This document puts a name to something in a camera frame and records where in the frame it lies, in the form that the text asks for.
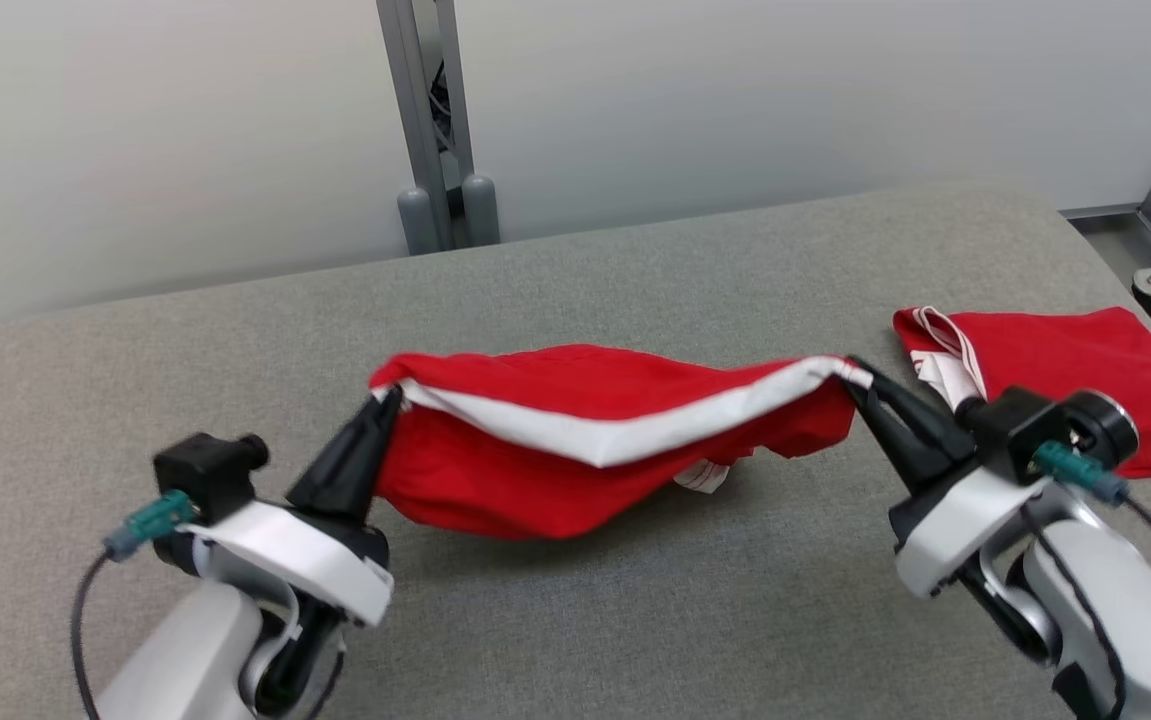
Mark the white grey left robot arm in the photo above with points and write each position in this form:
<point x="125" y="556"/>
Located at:
<point x="185" y="660"/>

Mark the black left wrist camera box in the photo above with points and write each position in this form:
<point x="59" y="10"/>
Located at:
<point x="205" y="470"/>

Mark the red shorts with white stripe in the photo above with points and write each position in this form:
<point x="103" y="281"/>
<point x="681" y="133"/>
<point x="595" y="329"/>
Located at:
<point x="495" y="480"/>

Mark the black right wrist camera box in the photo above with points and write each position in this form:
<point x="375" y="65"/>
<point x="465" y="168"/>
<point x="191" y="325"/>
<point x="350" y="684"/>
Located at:
<point x="1015" y="430"/>

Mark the teal right camera connector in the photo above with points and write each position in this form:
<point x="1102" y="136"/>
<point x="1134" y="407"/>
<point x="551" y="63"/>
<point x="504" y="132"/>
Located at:
<point x="1075" y="468"/>

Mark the red Bulls 23 jersey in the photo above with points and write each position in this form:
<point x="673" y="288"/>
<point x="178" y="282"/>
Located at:
<point x="1085" y="350"/>

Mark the teal left camera connector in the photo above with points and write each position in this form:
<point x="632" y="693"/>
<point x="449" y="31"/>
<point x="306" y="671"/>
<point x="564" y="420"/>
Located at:
<point x="150" y="520"/>

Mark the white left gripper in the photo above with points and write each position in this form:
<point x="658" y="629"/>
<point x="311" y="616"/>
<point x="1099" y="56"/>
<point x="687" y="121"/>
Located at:
<point x="305" y="555"/>

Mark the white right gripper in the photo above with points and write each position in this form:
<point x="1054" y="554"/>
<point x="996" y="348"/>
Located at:
<point x="965" y="520"/>

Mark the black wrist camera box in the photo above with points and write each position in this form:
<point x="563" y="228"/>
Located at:
<point x="1015" y="430"/>
<point x="205" y="470"/>

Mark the grey metal partition post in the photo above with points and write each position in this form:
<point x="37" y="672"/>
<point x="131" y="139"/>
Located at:
<point x="425" y="120"/>

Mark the teal camera connector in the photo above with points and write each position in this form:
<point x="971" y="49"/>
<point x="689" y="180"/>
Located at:
<point x="1075" y="468"/>
<point x="150" y="520"/>

